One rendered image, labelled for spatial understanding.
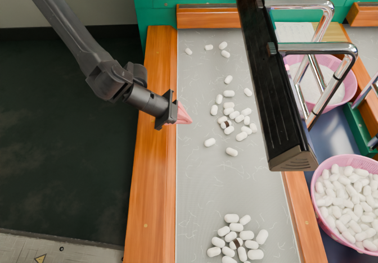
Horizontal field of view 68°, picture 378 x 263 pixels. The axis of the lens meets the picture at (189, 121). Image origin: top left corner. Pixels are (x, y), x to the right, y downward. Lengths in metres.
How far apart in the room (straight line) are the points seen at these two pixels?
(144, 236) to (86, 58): 0.44
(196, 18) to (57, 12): 0.55
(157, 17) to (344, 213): 0.93
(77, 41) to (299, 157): 0.52
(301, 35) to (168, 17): 0.53
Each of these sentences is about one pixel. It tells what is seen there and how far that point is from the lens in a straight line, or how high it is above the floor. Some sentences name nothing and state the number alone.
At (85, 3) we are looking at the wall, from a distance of 2.31.
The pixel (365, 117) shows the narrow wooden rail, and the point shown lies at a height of 0.73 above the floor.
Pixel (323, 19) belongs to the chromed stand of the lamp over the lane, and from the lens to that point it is 0.77.
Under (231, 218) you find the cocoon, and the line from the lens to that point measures 0.75.
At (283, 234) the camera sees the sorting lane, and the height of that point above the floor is 0.74.
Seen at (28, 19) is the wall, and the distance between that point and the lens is 2.54.
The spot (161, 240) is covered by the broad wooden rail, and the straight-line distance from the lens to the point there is 0.73.
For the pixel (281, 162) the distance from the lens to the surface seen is 0.47.
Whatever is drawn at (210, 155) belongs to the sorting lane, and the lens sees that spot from 0.84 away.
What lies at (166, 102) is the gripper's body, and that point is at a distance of 0.72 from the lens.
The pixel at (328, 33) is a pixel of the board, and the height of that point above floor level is 0.78.
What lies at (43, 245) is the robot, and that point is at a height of 0.47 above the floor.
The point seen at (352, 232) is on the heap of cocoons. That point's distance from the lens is 0.87.
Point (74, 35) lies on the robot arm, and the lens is 0.71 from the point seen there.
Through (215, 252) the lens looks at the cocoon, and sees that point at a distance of 0.73.
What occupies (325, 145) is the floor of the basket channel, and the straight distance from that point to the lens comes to 1.03.
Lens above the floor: 1.48
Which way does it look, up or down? 55 degrees down
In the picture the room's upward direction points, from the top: straight up
